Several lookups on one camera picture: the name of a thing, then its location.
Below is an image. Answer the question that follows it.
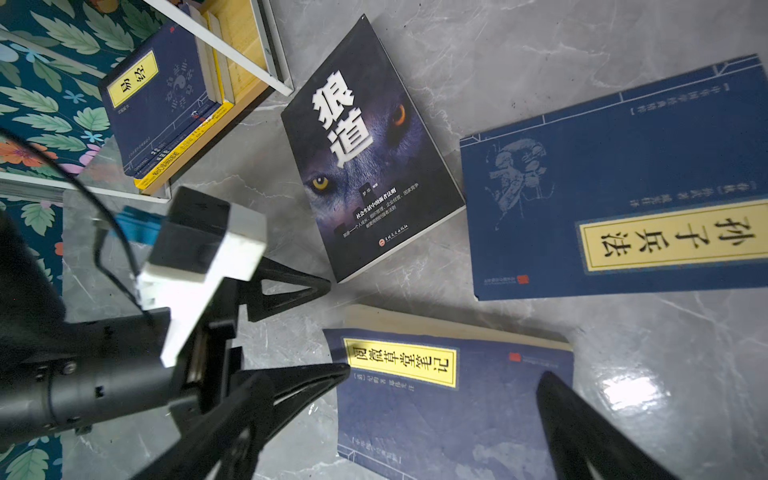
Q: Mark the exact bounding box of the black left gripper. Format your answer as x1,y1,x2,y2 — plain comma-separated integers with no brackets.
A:
167,254,352,445

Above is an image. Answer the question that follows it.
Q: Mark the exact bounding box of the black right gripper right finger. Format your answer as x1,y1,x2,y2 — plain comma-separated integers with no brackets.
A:
536,371,674,479

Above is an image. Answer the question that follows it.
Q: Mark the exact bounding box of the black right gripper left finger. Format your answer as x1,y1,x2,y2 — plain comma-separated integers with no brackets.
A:
135,374,274,479

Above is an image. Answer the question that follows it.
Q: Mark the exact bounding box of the navy book yellow label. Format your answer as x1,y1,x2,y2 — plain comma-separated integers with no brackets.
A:
133,36,234,180

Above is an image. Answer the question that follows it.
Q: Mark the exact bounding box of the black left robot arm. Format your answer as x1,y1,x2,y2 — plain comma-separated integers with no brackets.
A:
1,218,351,447

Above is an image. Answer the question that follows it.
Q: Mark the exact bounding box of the navy book tilted front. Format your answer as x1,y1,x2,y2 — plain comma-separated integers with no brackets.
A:
324,305,574,479

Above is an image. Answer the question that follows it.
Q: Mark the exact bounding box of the black wolf cover book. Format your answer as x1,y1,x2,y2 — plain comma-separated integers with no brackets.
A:
281,16,465,283

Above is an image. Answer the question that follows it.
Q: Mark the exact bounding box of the yellow book on lower shelf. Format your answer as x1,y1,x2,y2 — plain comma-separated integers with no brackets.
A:
133,101,234,190

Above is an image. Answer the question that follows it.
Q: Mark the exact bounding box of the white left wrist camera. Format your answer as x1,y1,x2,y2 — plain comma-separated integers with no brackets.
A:
116,187,268,368

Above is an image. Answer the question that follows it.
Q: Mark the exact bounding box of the white frame wooden bookshelf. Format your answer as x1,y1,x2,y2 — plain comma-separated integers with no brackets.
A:
140,0,293,196

